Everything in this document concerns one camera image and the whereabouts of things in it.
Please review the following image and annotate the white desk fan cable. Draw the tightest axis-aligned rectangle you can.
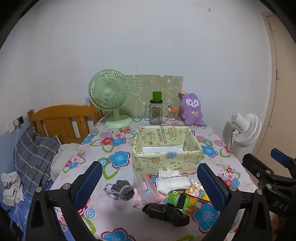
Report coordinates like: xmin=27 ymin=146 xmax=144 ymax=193
xmin=93 ymin=109 xmax=107 ymax=127

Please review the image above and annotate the glass jar with green lid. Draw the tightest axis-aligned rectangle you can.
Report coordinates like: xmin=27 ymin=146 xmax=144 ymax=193
xmin=144 ymin=91 xmax=167 ymax=125

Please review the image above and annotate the grey plaid pillow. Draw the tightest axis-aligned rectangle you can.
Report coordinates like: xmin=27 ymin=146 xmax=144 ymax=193
xmin=13 ymin=125 xmax=61 ymax=195

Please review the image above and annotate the white charger cable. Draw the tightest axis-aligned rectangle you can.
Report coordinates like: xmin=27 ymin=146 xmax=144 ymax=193
xmin=13 ymin=125 xmax=19 ymax=174

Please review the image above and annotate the green desk fan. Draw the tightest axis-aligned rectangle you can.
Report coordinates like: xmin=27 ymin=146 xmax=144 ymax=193
xmin=88 ymin=70 xmax=134 ymax=129

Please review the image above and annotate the white roll with tan band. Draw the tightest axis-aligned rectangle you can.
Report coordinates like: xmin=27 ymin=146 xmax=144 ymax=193
xmin=158 ymin=169 xmax=192 ymax=179

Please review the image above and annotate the pink clear packet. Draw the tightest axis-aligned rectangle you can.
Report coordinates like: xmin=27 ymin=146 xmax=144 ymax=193
xmin=133 ymin=174 xmax=167 ymax=205

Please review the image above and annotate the blue bedsheet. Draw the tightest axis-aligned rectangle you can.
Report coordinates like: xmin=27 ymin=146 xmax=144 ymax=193
xmin=0 ymin=185 xmax=70 ymax=241

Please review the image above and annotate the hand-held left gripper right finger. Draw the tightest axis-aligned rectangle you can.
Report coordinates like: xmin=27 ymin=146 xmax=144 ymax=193
xmin=196 ymin=163 xmax=271 ymax=241

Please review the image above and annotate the white standing fan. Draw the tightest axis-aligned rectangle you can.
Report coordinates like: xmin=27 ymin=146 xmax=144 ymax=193
xmin=222 ymin=112 xmax=262 ymax=151

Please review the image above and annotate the green cartoon print board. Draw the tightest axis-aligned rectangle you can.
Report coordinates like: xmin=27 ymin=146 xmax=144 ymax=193
xmin=125 ymin=75 xmax=184 ymax=118

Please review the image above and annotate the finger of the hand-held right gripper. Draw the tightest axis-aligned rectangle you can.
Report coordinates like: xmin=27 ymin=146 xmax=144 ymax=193
xmin=242 ymin=153 xmax=275 ymax=185
xmin=270 ymin=148 xmax=296 ymax=179

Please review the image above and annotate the white crumpled cloth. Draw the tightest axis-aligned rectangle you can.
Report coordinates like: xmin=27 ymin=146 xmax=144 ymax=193
xmin=1 ymin=172 xmax=24 ymax=206

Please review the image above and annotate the yellow cartoon print fabric box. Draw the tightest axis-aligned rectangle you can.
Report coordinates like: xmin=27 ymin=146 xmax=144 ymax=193
xmin=132 ymin=125 xmax=203 ymax=177

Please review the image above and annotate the white cloth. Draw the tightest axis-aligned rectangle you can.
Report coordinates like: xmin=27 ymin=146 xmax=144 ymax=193
xmin=155 ymin=175 xmax=193 ymax=195
xmin=1 ymin=172 xmax=24 ymax=206

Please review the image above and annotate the purple plush bunny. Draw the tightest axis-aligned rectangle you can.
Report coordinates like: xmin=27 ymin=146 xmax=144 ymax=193
xmin=179 ymin=90 xmax=204 ymax=126

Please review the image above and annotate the wooden bed headboard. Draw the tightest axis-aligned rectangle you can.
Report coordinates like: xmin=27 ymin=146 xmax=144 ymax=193
xmin=27 ymin=104 xmax=102 ymax=145

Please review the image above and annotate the yellow cartoon print packet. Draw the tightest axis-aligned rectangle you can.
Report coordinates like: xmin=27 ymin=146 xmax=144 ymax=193
xmin=184 ymin=182 xmax=211 ymax=204

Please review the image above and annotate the green packet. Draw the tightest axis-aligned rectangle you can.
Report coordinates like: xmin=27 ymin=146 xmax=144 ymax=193
xmin=165 ymin=190 xmax=200 ymax=215

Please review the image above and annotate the beige door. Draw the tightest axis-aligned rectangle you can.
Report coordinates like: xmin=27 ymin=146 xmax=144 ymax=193
xmin=250 ymin=11 xmax=296 ymax=168

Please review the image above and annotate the clear swab container orange lid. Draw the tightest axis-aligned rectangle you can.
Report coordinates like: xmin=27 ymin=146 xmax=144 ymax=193
xmin=167 ymin=105 xmax=180 ymax=121

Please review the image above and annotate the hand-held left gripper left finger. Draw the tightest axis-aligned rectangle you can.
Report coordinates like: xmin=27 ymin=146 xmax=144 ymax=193
xmin=25 ymin=161 xmax=103 ymax=241

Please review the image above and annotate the grey drawstring pouch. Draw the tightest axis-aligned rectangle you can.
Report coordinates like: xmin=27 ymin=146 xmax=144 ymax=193
xmin=103 ymin=179 xmax=135 ymax=202

